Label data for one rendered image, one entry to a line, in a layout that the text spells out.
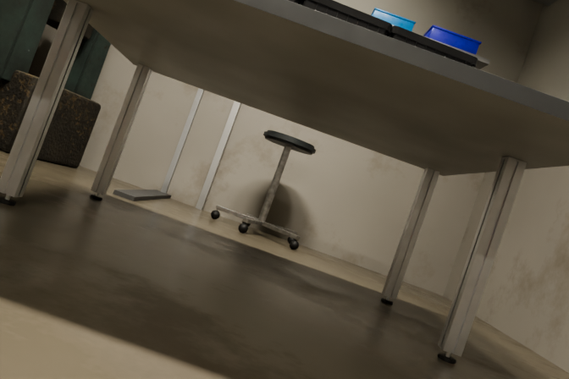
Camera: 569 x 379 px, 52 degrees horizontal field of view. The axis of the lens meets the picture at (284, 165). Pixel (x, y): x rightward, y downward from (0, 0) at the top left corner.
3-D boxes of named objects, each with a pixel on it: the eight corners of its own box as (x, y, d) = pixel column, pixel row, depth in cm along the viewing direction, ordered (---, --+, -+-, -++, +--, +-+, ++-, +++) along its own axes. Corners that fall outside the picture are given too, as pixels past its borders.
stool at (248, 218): (293, 244, 423) (324, 155, 426) (298, 253, 358) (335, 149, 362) (213, 215, 422) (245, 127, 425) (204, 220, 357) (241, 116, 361)
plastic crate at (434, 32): (465, 65, 422) (470, 50, 422) (477, 57, 397) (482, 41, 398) (418, 48, 421) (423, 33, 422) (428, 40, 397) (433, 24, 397)
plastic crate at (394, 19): (405, 42, 419) (409, 30, 420) (411, 35, 399) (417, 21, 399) (365, 28, 419) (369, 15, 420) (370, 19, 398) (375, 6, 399)
